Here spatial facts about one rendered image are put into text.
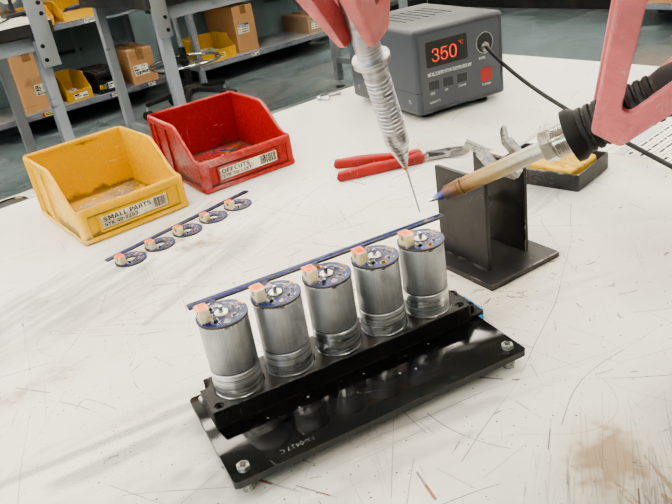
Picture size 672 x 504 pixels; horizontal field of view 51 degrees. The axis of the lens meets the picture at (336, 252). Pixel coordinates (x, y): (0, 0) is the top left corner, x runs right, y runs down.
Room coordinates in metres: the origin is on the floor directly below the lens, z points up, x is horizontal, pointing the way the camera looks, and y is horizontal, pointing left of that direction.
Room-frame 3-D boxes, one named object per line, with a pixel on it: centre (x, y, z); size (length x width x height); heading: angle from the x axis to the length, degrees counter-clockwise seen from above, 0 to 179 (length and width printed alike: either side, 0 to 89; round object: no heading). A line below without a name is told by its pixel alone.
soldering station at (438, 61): (0.82, -0.14, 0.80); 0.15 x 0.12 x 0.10; 23
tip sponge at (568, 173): (0.54, -0.19, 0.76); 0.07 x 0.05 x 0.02; 44
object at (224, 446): (0.29, 0.00, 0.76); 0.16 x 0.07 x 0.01; 113
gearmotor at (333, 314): (0.31, 0.01, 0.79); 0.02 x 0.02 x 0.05
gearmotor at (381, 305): (0.32, -0.02, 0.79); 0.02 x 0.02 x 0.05
